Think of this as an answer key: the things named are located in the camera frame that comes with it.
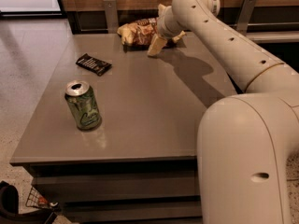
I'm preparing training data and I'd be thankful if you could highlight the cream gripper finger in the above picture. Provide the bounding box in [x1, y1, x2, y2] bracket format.
[147, 35, 167, 57]
[171, 31, 186, 43]

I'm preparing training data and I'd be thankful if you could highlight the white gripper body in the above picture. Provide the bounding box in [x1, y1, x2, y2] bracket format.
[157, 5, 186, 39]

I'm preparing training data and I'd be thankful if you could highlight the brown chip bag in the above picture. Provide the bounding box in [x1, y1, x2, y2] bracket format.
[116, 17, 176, 49]

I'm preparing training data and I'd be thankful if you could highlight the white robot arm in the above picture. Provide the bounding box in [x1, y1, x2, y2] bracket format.
[158, 0, 299, 224]

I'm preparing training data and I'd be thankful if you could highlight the black snack bar wrapper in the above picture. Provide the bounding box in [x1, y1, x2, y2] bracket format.
[76, 53, 112, 77]

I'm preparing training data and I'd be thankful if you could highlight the green soda can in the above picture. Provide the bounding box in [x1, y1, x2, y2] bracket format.
[64, 80, 102, 131]

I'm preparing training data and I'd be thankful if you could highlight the grey drawer cabinet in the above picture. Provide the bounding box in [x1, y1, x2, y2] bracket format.
[11, 34, 235, 224]

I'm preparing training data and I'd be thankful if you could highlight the left metal bracket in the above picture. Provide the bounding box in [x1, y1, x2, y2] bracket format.
[104, 0, 119, 34]

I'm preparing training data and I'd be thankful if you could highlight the metal bracket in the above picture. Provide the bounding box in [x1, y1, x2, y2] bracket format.
[104, 0, 119, 34]
[235, 0, 257, 35]

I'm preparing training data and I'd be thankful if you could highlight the right metal bracket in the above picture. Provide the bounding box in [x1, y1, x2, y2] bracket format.
[235, 0, 257, 35]

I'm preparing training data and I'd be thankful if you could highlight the wire basket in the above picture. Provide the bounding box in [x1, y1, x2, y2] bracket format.
[25, 187, 59, 210]

